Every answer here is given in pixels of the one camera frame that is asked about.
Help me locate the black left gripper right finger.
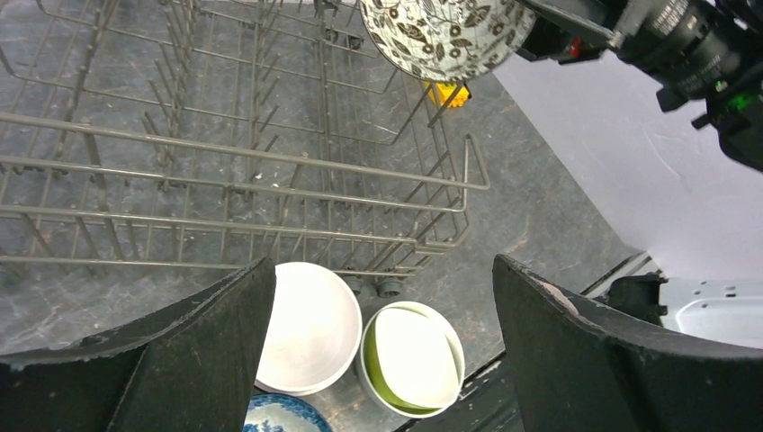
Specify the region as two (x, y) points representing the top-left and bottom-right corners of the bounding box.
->
(492, 255), (762, 431)

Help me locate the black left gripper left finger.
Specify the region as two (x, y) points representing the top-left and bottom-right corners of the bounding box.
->
(1, 258), (276, 431)

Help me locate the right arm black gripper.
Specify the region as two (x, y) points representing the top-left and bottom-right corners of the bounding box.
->
(516, 0), (762, 113)

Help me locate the floral brown patterned bowl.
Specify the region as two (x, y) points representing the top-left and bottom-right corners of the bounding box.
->
(359, 0), (537, 83)

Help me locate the grey wire dish rack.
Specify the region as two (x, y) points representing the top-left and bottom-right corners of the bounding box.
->
(0, 0), (492, 300)

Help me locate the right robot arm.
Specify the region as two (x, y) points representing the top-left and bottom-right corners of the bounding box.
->
(494, 1), (762, 431)

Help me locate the blue floral bowl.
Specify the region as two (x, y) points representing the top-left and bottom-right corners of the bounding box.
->
(242, 393), (333, 432)

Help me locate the white upper bowl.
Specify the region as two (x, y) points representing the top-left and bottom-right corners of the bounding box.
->
(256, 262), (363, 376)

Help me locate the yellow block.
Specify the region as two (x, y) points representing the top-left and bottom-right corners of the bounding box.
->
(424, 81), (471, 108)

